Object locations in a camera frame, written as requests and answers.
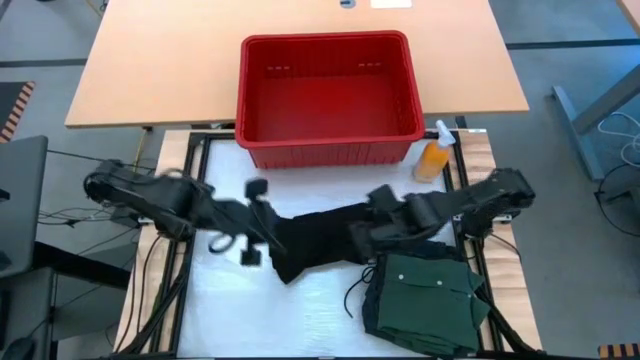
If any yellow floor cable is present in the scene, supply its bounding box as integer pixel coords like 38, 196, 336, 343
133, 127, 151, 164

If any grey metal desk leg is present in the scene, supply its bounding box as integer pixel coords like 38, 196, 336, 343
552, 63, 640, 181

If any black knit garment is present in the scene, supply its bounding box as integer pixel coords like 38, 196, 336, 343
269, 202, 401, 285

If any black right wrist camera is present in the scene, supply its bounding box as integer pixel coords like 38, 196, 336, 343
369, 184, 404, 211

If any white cable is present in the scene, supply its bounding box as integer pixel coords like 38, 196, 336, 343
597, 111, 640, 169

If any dark grey cabinet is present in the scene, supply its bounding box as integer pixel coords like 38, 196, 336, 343
0, 267, 56, 360

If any red plastic bin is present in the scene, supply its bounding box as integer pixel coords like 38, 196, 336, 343
234, 29, 426, 170

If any black aluminium frame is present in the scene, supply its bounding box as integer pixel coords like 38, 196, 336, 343
107, 130, 544, 360

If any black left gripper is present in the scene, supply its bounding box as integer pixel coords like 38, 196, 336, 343
214, 178, 289, 266

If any black cable coil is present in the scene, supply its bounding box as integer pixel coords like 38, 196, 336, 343
593, 163, 640, 232

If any black cable bundle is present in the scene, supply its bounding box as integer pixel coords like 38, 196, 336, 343
37, 207, 119, 227

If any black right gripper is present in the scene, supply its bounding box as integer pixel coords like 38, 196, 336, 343
349, 207, 426, 262

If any striped floor mat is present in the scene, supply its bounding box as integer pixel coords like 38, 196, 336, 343
598, 343, 640, 360
0, 81, 37, 145

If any dark green garment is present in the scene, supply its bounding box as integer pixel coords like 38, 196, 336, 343
374, 253, 492, 357

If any orange spray bottle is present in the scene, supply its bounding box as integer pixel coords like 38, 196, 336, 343
412, 119, 458, 185

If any large light wooden desk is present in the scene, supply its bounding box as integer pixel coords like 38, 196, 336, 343
64, 0, 530, 130

